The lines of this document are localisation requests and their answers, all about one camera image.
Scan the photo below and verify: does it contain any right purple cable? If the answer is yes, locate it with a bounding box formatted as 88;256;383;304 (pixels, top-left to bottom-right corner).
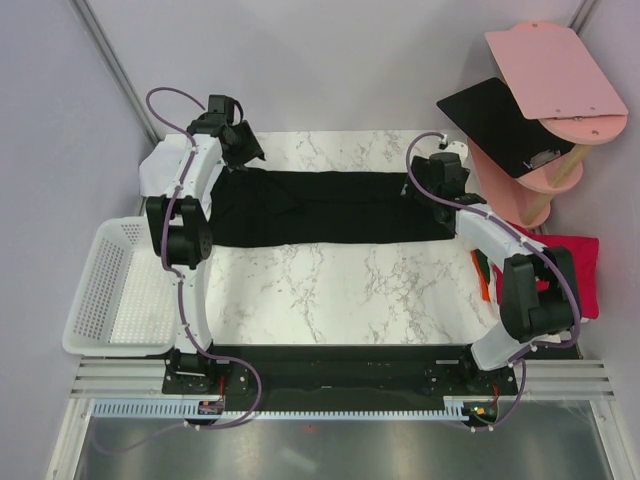
404;130;584;434

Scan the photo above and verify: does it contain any black t-shirt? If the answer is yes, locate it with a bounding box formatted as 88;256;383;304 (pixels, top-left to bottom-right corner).
209;168;453;248

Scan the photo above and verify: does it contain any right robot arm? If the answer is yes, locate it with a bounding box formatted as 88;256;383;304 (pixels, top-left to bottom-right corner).
402;151;582;394

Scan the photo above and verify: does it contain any white slotted cable duct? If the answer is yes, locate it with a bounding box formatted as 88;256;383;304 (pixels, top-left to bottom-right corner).
91;398;473;421

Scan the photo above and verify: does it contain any black clipboard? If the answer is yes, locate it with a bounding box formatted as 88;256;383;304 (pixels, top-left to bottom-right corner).
436;77;574;179

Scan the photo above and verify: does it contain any red folded t-shirt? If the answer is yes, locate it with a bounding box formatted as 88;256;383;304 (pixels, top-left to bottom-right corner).
515;226;600;320

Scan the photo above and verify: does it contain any white paper sheet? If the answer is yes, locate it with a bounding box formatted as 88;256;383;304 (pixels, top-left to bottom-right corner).
139;134;223;218

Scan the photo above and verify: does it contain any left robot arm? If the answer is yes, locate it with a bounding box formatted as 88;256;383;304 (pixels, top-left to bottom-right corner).
145;87;265;393

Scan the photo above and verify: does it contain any white plastic basket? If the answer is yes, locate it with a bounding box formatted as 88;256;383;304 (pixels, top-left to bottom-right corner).
62;216;176;357

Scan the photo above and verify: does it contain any dark green folded t-shirt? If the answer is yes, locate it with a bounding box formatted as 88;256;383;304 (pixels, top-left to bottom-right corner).
473;249;492;283

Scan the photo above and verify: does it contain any white folded t-shirt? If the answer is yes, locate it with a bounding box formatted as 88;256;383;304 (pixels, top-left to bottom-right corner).
488;264;502;305

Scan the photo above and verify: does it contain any orange folded t-shirt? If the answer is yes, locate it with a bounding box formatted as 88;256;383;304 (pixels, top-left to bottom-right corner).
470;250;490;302

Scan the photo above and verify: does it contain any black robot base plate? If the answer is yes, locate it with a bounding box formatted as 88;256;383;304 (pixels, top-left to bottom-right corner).
162;345;517;410

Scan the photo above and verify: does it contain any aluminium frame post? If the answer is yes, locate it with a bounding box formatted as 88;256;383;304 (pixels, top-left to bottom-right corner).
69;0;160;145

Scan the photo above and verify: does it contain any pink wooden shelf stand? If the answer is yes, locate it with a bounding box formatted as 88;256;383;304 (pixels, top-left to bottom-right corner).
468;22;628;229

